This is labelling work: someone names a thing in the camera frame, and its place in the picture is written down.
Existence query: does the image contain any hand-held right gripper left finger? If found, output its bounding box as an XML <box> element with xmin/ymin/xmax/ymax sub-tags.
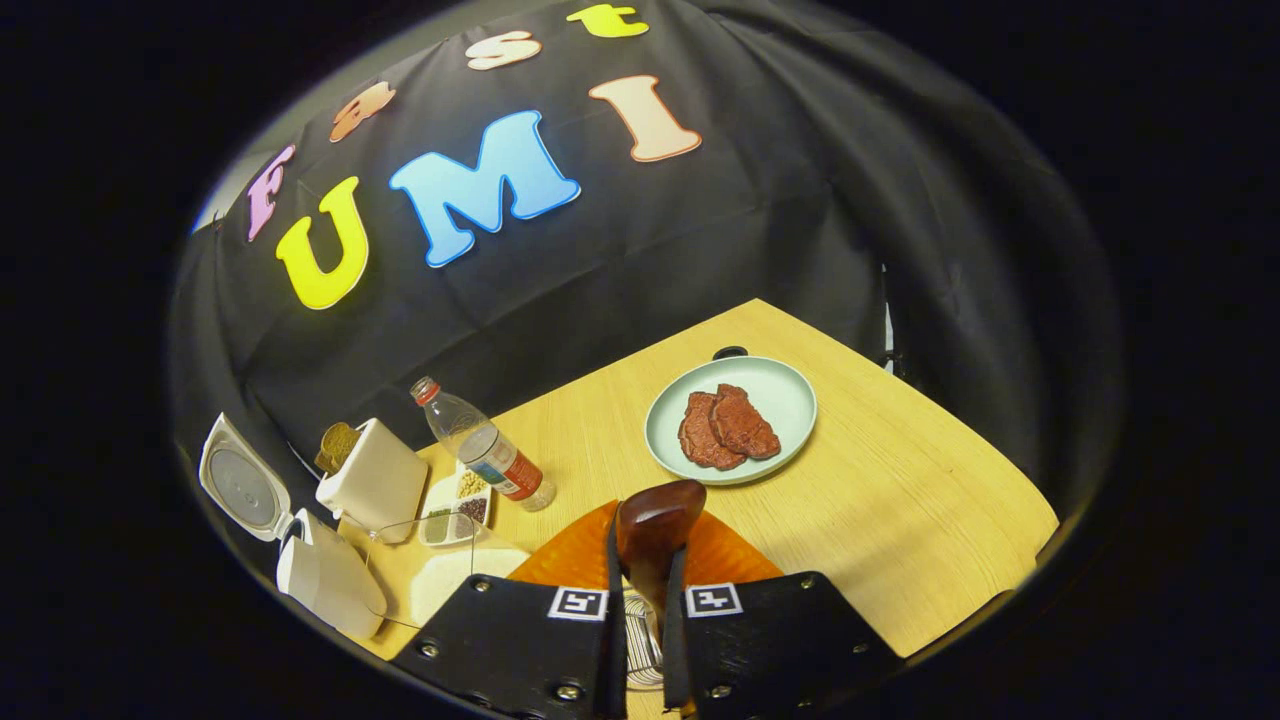
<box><xmin>388</xmin><ymin>498</ymin><xmax>630</xmax><ymax>720</ymax></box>

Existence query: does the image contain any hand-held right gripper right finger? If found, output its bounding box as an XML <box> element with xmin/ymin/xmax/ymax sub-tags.
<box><xmin>660</xmin><ymin>510</ymin><xmax>908</xmax><ymax>719</ymax></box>

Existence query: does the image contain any clear square chopstick holder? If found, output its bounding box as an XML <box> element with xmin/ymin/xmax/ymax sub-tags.
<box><xmin>621</xmin><ymin>590</ymin><xmax>667</xmax><ymax>693</ymax></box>

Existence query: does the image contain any dark wooden spoon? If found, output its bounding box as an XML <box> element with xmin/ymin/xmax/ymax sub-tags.
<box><xmin>614</xmin><ymin>479</ymin><xmax>708</xmax><ymax>619</ymax></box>

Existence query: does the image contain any white rice cooker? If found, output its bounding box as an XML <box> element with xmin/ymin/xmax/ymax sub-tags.
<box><xmin>197</xmin><ymin>411</ymin><xmax>390</xmax><ymax>642</ymax></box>

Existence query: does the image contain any white divided grain dish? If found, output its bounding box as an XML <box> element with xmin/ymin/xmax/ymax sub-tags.
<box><xmin>419</xmin><ymin>467</ymin><xmax>494</xmax><ymax>549</ymax></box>

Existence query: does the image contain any clear plastic water bottle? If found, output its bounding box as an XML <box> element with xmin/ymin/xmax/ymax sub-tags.
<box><xmin>409</xmin><ymin>375</ymin><xmax>558</xmax><ymax>514</ymax></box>

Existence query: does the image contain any pale green plate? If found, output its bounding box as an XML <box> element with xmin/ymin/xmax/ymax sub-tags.
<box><xmin>644</xmin><ymin>355</ymin><xmax>819</xmax><ymax>487</ymax></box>

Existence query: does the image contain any white toaster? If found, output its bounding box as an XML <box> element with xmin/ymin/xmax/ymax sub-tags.
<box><xmin>314</xmin><ymin>417</ymin><xmax>430</xmax><ymax>545</ymax></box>

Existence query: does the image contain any brown bread slice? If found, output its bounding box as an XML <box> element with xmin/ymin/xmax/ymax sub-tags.
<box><xmin>319</xmin><ymin>421</ymin><xmax>362</xmax><ymax>474</ymax></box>

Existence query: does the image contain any black backdrop cloth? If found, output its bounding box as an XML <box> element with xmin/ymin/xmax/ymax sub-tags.
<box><xmin>168</xmin><ymin>0</ymin><xmax>1126</xmax><ymax>601</ymax></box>

